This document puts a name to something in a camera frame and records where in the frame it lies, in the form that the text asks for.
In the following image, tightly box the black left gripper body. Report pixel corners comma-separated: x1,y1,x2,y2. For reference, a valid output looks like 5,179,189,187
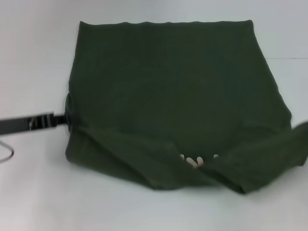
0,114,34,136

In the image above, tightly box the dark green FREE t-shirt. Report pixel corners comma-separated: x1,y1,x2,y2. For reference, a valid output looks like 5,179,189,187
64,20,308,195

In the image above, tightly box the left arm cable with plug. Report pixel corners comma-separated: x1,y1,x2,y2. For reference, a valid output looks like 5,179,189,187
0,141,15,164

